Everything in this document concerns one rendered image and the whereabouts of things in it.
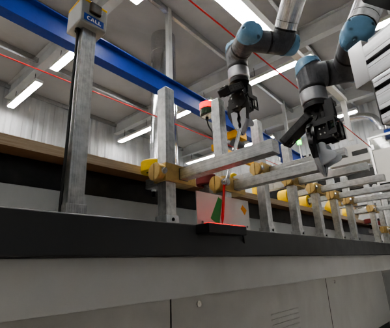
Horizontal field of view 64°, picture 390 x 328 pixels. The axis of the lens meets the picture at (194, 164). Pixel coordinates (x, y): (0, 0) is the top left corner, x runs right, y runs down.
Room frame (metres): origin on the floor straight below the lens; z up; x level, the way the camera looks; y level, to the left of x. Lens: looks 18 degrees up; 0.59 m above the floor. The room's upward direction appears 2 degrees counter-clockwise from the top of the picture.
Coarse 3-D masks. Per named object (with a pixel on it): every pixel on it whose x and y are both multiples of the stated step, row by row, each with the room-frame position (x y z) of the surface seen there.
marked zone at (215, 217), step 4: (220, 200) 0.95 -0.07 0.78; (216, 204) 0.93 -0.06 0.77; (220, 204) 0.95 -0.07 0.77; (216, 208) 0.93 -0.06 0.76; (220, 208) 0.95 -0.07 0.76; (216, 212) 0.93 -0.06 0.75; (220, 212) 0.95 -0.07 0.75; (212, 216) 0.92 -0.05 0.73; (216, 216) 0.93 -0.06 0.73; (216, 220) 0.93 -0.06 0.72
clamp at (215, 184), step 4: (216, 176) 0.96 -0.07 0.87; (220, 176) 0.98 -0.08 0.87; (224, 176) 0.97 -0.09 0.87; (212, 180) 0.98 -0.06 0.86; (216, 180) 0.97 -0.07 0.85; (220, 180) 0.96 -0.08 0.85; (232, 180) 1.00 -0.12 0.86; (212, 184) 0.98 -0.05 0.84; (216, 184) 0.97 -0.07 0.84; (220, 184) 0.96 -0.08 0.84; (232, 184) 1.00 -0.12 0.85; (212, 188) 0.98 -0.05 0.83; (216, 188) 0.97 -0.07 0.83; (220, 188) 0.97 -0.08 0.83; (228, 188) 0.98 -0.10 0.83; (232, 188) 1.00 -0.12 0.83; (216, 192) 0.99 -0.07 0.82; (232, 192) 1.00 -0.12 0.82; (236, 192) 1.01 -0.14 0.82; (240, 192) 1.03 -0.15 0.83; (244, 192) 1.05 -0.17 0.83; (232, 196) 1.06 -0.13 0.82; (236, 196) 1.07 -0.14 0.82
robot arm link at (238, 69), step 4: (240, 64) 0.93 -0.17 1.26; (232, 68) 0.94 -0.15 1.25; (236, 68) 0.94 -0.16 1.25; (240, 68) 0.93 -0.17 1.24; (244, 68) 0.94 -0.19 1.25; (228, 72) 0.97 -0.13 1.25; (232, 72) 0.94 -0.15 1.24; (236, 72) 0.94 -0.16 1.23; (240, 72) 0.93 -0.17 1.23; (244, 72) 0.94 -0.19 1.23; (248, 72) 0.95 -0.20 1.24; (228, 76) 0.97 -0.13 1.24; (232, 76) 0.95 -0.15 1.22; (248, 76) 0.95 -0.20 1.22
